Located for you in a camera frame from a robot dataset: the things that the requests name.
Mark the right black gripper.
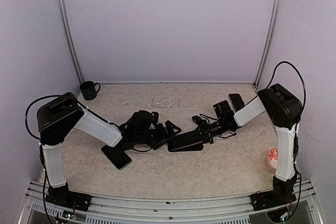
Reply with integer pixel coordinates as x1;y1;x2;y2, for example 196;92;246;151
187;119;226;144

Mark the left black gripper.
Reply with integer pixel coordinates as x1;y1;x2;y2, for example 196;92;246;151
136;121;182;151

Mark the black phone case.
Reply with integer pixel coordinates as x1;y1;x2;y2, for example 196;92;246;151
167;137;198;149

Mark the purple-edged smartphone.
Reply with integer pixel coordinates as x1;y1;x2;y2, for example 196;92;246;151
168;142;203;152

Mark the blue smartphone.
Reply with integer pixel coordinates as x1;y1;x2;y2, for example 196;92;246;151
228;93;245;112

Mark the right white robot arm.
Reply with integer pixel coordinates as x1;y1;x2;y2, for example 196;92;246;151
168;82;306;184

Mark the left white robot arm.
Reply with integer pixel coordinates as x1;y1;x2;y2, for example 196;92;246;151
37;92;182;206

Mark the teal-edged smartphone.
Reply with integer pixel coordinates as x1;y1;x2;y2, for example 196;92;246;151
101;145;132;170

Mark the red white patterned bowl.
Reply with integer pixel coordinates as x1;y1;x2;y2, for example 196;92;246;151
266;148;278;172

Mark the dark green mug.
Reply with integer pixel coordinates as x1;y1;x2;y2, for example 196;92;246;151
80;81;101;101

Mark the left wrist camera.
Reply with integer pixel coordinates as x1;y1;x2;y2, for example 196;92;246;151
151;111;159;128

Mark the clear camera-cutout phone case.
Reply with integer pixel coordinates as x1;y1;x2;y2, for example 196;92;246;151
151;98;181;109

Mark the front aluminium rail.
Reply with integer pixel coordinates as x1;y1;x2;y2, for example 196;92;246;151
18;180;323;223

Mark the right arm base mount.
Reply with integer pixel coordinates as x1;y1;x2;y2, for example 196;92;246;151
250;174;297;211

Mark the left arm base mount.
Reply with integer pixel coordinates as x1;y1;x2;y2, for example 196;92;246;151
45;183;92;212

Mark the right aluminium frame post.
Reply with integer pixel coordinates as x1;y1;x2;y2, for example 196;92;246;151
254;0;281;89

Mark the aluminium frame post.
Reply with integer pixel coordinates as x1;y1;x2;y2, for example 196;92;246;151
254;0;281;89
57;0;84;84

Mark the left aluminium frame post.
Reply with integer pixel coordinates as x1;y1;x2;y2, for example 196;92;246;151
57;0;84;84

